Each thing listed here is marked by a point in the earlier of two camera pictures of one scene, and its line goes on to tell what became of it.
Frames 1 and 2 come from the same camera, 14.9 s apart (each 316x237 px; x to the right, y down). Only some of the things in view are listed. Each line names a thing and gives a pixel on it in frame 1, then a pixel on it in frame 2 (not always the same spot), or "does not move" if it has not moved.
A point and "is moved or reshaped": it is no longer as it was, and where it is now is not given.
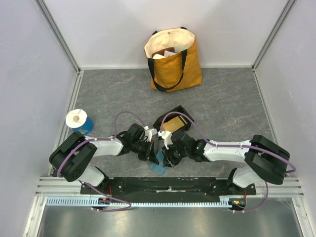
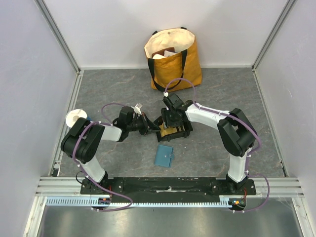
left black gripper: (149, 153) → (146, 125)
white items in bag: (167, 53) does not move
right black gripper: (167, 155) → (171, 121)
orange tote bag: (174, 59) does not move
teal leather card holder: (159, 168) is moved or reshaped
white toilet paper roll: (76, 118) does not move
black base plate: (170, 187) does not move
